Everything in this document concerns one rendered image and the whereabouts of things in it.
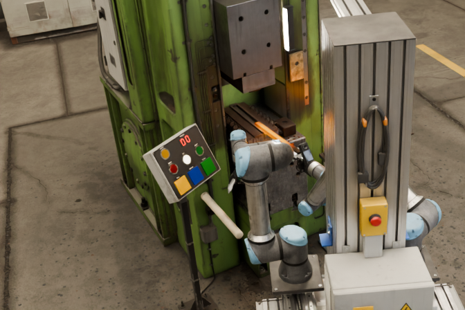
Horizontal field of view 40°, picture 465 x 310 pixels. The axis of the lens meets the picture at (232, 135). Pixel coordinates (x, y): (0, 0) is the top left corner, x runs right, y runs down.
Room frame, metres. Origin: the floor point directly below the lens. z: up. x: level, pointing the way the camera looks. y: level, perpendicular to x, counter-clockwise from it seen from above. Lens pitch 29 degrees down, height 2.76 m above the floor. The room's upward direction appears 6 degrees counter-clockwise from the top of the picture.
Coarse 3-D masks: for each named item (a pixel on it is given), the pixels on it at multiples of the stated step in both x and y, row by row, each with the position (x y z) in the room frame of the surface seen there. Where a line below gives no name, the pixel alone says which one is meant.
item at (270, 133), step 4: (256, 124) 3.23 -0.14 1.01; (260, 124) 3.22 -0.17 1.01; (260, 128) 3.19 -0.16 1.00; (264, 128) 3.16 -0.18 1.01; (264, 132) 3.14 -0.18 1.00; (268, 132) 3.10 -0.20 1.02; (272, 132) 3.10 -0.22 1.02; (272, 136) 3.06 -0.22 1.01; (276, 136) 3.04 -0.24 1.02; (280, 140) 2.99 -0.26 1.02; (284, 140) 2.98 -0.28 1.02; (292, 144) 2.92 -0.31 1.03; (296, 148) 2.87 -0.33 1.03; (296, 152) 2.83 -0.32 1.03
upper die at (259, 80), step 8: (264, 72) 3.16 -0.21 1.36; (272, 72) 3.18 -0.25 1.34; (232, 80) 3.21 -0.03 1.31; (240, 80) 3.12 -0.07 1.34; (248, 80) 3.12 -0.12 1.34; (256, 80) 3.14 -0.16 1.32; (264, 80) 3.16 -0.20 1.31; (272, 80) 3.17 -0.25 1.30; (240, 88) 3.13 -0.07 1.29; (248, 88) 3.11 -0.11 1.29; (256, 88) 3.13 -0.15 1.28
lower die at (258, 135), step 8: (232, 104) 3.52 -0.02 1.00; (240, 104) 3.53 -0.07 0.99; (232, 112) 3.44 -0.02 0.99; (248, 112) 3.40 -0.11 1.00; (256, 112) 3.40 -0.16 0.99; (240, 120) 3.32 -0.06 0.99; (248, 120) 3.29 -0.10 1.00; (264, 120) 3.29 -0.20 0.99; (240, 128) 3.25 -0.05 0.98; (248, 128) 3.22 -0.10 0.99; (256, 128) 3.21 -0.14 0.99; (272, 128) 3.19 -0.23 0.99; (248, 136) 3.14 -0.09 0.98; (256, 136) 3.12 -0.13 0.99; (264, 136) 3.15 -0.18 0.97
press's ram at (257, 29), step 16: (224, 0) 3.19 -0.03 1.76; (240, 0) 3.16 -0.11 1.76; (256, 0) 3.15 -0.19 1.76; (272, 0) 3.19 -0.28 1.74; (224, 16) 3.11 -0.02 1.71; (240, 16) 3.11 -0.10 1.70; (256, 16) 3.15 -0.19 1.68; (272, 16) 3.19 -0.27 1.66; (224, 32) 3.13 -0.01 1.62; (240, 32) 3.11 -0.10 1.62; (256, 32) 3.14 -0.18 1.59; (272, 32) 3.18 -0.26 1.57; (224, 48) 3.15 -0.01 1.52; (240, 48) 3.10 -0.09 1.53; (256, 48) 3.14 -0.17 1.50; (272, 48) 3.18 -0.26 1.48; (224, 64) 3.17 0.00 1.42; (240, 64) 3.10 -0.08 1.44; (256, 64) 3.14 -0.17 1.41; (272, 64) 3.18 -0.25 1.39
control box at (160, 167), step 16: (192, 128) 2.92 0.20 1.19; (160, 144) 2.83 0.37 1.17; (176, 144) 2.81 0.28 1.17; (192, 144) 2.86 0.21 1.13; (160, 160) 2.70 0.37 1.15; (176, 160) 2.75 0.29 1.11; (192, 160) 2.80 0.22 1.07; (160, 176) 2.67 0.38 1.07; (176, 176) 2.69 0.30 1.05; (208, 176) 2.79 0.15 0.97; (176, 192) 2.63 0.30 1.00
